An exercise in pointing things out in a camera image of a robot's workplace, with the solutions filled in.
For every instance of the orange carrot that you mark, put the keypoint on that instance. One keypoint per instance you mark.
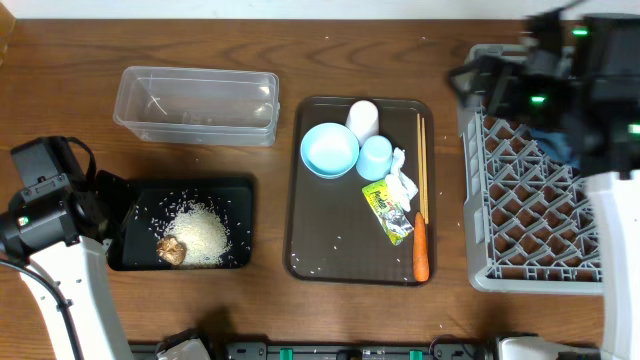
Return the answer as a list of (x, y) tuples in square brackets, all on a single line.
[(421, 267)]

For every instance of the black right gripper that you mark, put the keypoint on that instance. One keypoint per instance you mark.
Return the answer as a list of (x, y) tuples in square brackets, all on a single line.
[(483, 72)]

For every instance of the pile of white rice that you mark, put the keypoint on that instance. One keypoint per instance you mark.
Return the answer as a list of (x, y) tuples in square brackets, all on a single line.
[(201, 223)]

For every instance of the pink plastic cup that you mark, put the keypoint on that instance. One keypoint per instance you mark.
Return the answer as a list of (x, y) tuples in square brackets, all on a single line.
[(363, 120)]

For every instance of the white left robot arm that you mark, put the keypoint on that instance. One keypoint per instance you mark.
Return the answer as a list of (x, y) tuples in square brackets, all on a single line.
[(70, 286)]

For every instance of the brown serving tray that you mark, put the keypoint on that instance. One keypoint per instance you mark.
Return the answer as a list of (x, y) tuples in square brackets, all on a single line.
[(332, 233)]

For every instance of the crumpled white tissue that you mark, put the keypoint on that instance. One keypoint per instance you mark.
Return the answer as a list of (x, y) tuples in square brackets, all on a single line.
[(402, 189)]

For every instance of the light blue plastic cup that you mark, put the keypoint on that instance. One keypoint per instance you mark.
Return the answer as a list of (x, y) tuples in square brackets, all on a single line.
[(375, 158)]

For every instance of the light blue small bowl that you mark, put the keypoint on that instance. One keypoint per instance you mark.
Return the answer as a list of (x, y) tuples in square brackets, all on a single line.
[(329, 150)]

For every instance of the dark blue large bowl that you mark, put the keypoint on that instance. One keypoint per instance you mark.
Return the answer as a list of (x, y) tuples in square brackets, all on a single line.
[(556, 146)]

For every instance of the brown food scrap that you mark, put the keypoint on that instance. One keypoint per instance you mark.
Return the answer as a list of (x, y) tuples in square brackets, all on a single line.
[(171, 250)]

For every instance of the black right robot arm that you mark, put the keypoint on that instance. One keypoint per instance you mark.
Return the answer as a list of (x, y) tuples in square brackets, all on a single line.
[(594, 101)]

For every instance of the grey dishwasher rack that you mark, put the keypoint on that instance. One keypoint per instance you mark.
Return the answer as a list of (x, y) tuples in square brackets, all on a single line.
[(529, 228)]

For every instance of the left wooden chopstick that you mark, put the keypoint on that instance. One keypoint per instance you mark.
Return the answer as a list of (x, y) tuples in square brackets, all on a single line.
[(420, 164)]

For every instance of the right wooden chopstick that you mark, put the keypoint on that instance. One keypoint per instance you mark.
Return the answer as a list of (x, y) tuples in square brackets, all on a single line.
[(425, 171)]

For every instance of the green foil snack wrapper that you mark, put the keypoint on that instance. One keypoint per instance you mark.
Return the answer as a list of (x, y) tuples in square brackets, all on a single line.
[(389, 213)]

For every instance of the black plastic tray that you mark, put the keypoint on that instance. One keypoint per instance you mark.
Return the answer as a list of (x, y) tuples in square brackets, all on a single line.
[(132, 201)]

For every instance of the wooden chopstick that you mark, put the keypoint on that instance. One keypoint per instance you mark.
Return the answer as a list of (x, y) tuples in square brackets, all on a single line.
[(425, 171), (420, 164)]

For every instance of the clear plastic container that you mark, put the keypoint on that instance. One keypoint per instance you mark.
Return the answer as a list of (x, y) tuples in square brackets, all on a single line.
[(199, 106)]

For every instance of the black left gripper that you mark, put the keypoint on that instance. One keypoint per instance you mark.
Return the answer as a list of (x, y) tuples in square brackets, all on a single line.
[(94, 187)]

